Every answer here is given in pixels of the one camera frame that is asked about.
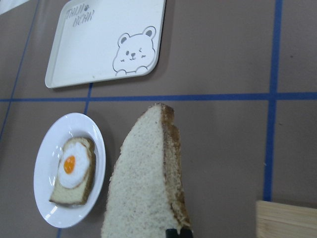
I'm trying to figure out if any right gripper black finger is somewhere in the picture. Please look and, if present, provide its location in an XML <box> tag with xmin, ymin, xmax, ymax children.
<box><xmin>165</xmin><ymin>228</ymin><xmax>193</xmax><ymax>238</ymax></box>

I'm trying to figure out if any plain bread slice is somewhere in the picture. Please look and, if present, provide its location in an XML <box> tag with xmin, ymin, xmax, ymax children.
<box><xmin>101</xmin><ymin>104</ymin><xmax>191</xmax><ymax>238</ymax></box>

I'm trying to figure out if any white round plate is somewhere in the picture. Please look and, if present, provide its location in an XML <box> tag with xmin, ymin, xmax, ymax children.
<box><xmin>34</xmin><ymin>113</ymin><xmax>106</xmax><ymax>228</ymax></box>

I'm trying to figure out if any bread slice with egg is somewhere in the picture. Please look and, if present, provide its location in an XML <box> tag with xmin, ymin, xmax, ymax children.
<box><xmin>49</xmin><ymin>137</ymin><xmax>96</xmax><ymax>205</ymax></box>

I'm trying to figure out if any wooden cutting board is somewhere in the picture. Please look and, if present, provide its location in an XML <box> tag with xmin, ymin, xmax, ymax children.
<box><xmin>256</xmin><ymin>201</ymin><xmax>317</xmax><ymax>238</ymax></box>

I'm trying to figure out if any fried egg toy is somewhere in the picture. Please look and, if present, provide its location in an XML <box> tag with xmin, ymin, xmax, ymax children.
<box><xmin>58</xmin><ymin>142</ymin><xmax>90</xmax><ymax>189</ymax></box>

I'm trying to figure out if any white bear tray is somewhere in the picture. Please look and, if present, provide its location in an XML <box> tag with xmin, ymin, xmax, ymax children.
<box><xmin>45</xmin><ymin>0</ymin><xmax>166</xmax><ymax>88</ymax></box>

